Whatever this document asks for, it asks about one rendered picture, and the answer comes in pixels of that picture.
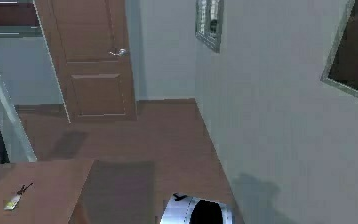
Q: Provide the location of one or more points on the silver framed dark picture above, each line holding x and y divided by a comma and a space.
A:
353, 50

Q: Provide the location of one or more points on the dark brown window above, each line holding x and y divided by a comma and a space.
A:
10, 15

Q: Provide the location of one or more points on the brown wooden table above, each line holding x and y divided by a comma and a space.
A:
37, 193

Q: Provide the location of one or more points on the brown wooden room door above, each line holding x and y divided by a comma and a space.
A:
90, 60

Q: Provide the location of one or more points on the small pale knife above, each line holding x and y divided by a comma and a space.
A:
15, 200

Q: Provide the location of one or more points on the silver framed wall picture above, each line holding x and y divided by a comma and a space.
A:
209, 23

